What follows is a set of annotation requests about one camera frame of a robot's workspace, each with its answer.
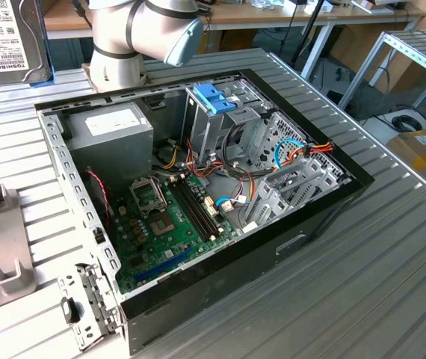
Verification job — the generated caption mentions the multicoloured wire bundle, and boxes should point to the multicoloured wire bundle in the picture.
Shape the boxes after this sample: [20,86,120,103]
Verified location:
[151,136,259,210]

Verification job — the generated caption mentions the black RAM slot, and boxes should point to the black RAM slot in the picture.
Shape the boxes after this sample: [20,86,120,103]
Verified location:
[183,177,223,235]
[173,180,214,241]
[168,182,209,243]
[179,179,218,238]

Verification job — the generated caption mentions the grey parts rack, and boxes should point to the grey parts rack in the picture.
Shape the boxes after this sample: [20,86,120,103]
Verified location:
[0,182,38,317]

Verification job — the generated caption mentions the grey metal disk bay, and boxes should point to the grey metal disk bay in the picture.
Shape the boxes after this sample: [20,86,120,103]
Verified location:
[241,111,352,230]

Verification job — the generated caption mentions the grey metal drive cage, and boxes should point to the grey metal drive cage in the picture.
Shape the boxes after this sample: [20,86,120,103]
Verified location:
[181,76,274,169]

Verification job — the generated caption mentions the hard disk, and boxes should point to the hard disk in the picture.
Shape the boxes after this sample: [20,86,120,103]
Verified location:
[0,0,53,90]

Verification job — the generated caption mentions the large brown cardboard sheet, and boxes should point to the large brown cardboard sheet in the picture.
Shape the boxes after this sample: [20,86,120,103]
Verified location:
[328,22,423,94]

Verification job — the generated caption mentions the black open PC case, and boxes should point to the black open PC case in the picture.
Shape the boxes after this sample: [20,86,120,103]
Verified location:
[34,68,377,356]

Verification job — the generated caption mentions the blue expansion slot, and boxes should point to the blue expansion slot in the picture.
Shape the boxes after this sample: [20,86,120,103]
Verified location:
[134,246,194,284]

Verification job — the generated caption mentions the red black twisted wire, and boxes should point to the red black twisted wire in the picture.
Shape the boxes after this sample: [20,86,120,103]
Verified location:
[84,168,110,229]

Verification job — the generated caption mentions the grey power supply unit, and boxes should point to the grey power supply unit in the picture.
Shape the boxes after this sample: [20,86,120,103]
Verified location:
[63,101,155,188]

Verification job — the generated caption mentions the metal socket cover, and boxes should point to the metal socket cover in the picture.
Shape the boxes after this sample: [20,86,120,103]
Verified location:
[129,177,169,220]

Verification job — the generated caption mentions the coiled black cable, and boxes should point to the coiled black cable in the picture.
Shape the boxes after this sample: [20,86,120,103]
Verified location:
[390,114,423,134]

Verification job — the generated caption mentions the blue data wire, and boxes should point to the blue data wire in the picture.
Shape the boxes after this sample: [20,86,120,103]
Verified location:
[272,138,307,173]

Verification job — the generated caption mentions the blue wire white plug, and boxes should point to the blue wire white plug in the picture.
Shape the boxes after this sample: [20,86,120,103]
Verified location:
[214,196,253,214]

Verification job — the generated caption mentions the long wooden desk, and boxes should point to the long wooden desk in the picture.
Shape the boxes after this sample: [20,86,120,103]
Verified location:
[43,0,426,44]

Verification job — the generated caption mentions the CPU socket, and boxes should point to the CPU socket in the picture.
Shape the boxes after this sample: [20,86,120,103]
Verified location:
[148,211,179,239]

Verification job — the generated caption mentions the cardboard box with labels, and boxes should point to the cardboard box with labels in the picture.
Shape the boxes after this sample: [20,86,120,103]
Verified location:
[386,129,426,190]

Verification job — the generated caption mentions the yellow black wire bundle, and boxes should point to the yellow black wire bundle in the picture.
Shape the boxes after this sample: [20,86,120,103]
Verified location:
[160,140,181,169]

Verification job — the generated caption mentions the metal card retention bracket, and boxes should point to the metal card retention bracket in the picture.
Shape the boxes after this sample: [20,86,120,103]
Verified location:
[56,263,126,352]

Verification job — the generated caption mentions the black case fan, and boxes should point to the black case fan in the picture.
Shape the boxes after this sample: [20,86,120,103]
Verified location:
[84,166,113,240]

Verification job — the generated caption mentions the metal slat shelf table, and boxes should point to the metal slat shelf table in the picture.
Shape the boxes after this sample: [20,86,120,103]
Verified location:
[338,28,426,113]

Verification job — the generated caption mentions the green motherboard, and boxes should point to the green motherboard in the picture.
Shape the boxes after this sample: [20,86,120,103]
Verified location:
[110,174,242,296]

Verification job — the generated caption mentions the orange red power wire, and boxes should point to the orange red power wire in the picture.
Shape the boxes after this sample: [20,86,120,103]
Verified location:
[285,140,334,169]

